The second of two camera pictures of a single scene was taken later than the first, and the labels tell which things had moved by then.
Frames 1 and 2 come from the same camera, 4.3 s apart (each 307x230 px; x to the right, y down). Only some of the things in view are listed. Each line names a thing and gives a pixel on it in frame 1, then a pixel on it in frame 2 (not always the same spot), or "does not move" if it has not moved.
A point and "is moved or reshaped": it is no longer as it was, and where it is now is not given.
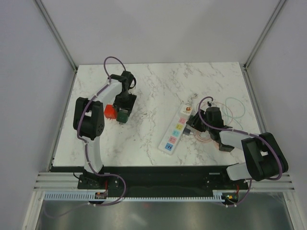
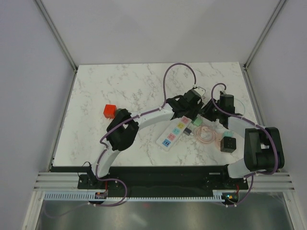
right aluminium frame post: (273, 18) does not move
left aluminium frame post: (54, 29) does not move
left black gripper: (128, 106) to (196, 109)
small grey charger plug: (186, 131) does not move
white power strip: (173, 135) is moved or reshaped
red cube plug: (110, 111) does not move
